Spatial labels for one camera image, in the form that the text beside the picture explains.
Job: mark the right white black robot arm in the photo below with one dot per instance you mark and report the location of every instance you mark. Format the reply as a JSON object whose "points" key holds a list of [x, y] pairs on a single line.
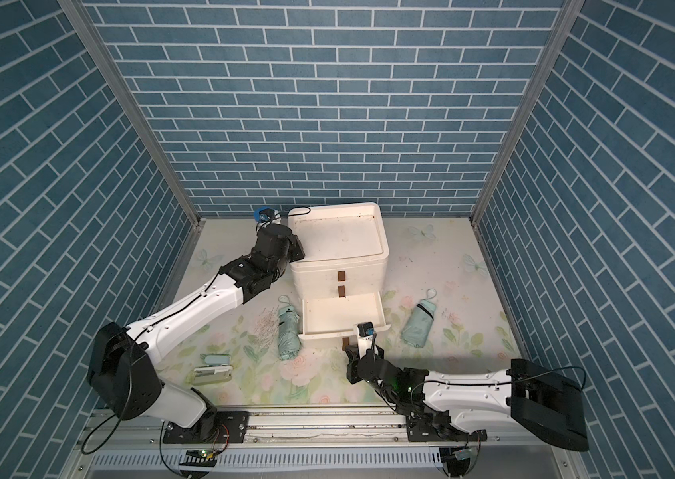
{"points": [[456, 408]]}

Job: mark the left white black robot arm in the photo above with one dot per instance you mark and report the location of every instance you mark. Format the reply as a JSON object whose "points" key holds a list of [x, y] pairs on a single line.
{"points": [[123, 360]]}

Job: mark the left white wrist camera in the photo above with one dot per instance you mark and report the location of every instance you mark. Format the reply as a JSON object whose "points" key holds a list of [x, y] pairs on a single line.
{"points": [[266, 215]]}

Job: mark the green circuit board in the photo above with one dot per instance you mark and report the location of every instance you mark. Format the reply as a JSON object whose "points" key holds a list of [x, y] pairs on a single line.
{"points": [[199, 458]]}

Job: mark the floral table mat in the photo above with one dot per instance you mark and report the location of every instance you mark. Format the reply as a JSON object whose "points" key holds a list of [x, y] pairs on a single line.
{"points": [[471, 333]]}

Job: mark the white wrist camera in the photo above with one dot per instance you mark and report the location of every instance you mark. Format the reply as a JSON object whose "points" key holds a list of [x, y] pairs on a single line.
{"points": [[366, 337], [266, 215]]}

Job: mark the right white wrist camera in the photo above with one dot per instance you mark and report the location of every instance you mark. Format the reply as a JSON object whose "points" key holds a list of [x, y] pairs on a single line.
{"points": [[366, 337]]}

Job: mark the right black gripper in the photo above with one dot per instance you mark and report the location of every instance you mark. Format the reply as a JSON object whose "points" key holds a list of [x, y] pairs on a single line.
{"points": [[353, 363]]}

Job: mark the white slotted cable duct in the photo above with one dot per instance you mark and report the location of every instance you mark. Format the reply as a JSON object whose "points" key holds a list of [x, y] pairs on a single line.
{"points": [[273, 459]]}

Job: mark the green umbrella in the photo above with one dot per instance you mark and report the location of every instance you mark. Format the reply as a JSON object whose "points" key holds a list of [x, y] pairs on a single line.
{"points": [[289, 342], [418, 326]]}

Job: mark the white plastic drawer cabinet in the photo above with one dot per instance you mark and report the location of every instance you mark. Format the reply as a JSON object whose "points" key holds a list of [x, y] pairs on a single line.
{"points": [[346, 250]]}

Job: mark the metal base rail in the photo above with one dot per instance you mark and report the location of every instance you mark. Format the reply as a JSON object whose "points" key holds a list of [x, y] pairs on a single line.
{"points": [[297, 426]]}

